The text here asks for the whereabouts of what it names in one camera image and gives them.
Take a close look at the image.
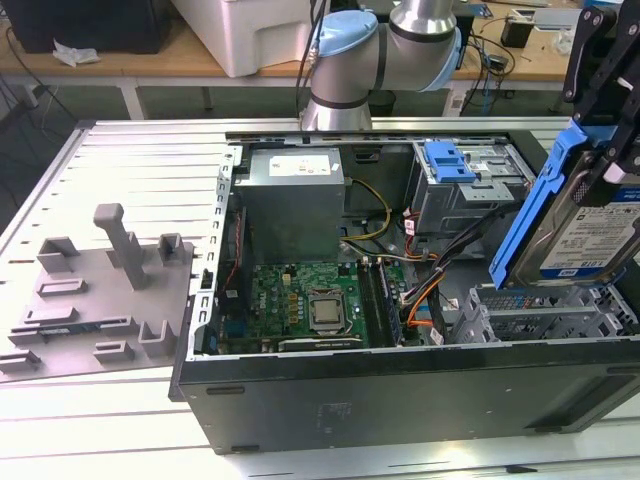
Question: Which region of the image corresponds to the orange wire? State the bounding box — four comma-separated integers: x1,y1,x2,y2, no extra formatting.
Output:
404,298,439,331

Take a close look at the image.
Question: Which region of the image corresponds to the hard disk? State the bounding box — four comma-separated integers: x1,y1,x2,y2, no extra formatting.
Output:
489,127,640,291

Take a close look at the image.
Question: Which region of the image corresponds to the multicolour wire bundle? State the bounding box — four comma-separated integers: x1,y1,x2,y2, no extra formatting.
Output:
399,252,444,307

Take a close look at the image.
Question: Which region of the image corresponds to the white foam box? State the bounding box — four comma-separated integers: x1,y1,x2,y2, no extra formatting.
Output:
172,0,331,79

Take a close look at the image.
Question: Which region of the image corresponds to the green motherboard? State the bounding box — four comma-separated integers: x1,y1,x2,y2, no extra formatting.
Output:
219,259,416,351

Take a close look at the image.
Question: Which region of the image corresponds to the small black cube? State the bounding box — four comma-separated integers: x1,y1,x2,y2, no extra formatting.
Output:
501,17,534,50

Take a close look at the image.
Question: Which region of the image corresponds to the black power wire with connector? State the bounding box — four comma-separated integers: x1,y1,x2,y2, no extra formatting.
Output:
432,197,534,281

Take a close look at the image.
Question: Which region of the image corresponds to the crumpled white paper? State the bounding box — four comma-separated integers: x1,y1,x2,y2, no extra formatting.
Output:
52,39,101,67

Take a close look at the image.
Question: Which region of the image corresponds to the large black box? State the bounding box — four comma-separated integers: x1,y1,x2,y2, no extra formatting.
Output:
7,0,174,55

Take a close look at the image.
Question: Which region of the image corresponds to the grey optical drive cage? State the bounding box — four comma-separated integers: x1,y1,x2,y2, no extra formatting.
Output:
407,142,544,251

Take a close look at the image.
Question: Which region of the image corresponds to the grey parts rack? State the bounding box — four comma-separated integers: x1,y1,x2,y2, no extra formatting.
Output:
0,202,196,384

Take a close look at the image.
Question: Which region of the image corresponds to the wooden desk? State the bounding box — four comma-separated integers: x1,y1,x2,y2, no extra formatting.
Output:
0,0,640,121

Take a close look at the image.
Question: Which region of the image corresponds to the CPU socket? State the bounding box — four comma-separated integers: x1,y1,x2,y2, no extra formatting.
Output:
305,290,349,335

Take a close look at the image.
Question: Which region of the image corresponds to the black bin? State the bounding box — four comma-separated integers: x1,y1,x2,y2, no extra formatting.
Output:
368,88,397,117

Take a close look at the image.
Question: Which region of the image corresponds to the black case fan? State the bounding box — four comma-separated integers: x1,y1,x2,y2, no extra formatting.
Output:
222,204,251,321

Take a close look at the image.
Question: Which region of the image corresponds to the blue drive latch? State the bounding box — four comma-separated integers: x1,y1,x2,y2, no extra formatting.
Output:
423,142,475,184

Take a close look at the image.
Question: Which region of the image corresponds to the black PC case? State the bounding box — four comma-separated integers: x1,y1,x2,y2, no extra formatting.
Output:
168,115,640,456

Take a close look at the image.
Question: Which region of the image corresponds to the black graphics card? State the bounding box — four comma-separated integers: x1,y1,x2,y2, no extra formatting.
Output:
277,335,365,354

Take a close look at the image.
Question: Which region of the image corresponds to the grey power supply unit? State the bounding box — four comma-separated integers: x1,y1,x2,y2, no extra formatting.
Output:
233,147,347,264

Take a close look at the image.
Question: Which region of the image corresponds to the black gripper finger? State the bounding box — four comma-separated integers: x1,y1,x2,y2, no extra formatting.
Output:
574,19,640,206
562,7,619,119

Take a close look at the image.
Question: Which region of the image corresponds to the silver CPU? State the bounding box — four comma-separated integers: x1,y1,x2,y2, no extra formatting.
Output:
310,299,342,325

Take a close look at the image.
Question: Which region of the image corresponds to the yellow wire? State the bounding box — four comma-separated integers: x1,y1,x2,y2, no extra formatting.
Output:
342,179,394,251

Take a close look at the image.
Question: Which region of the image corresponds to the black tower box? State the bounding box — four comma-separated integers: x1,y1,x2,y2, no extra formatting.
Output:
457,13,475,69

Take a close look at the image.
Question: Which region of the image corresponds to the metal disk bay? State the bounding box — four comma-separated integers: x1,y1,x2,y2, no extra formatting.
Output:
452,282,640,346

